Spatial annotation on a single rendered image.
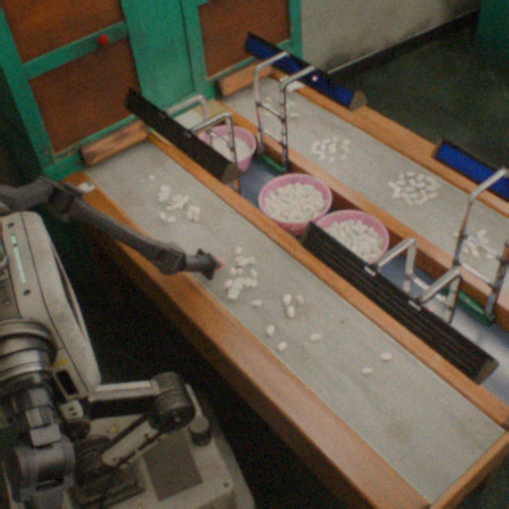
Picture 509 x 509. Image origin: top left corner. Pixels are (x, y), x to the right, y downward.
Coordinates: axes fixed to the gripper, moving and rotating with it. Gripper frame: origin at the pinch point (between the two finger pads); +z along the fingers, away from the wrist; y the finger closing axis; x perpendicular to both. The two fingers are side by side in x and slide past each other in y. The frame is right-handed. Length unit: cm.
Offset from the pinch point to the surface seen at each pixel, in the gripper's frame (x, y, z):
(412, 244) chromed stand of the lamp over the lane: -43, -57, -3
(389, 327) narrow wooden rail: -14, -55, 16
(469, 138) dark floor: -70, 41, 205
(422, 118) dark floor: -66, 73, 202
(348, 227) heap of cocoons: -26.7, -14.5, 36.0
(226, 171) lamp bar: -31.2, 4.3, -13.9
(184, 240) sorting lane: 2.8, 20.4, -0.6
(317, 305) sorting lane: -6.5, -33.3, 10.8
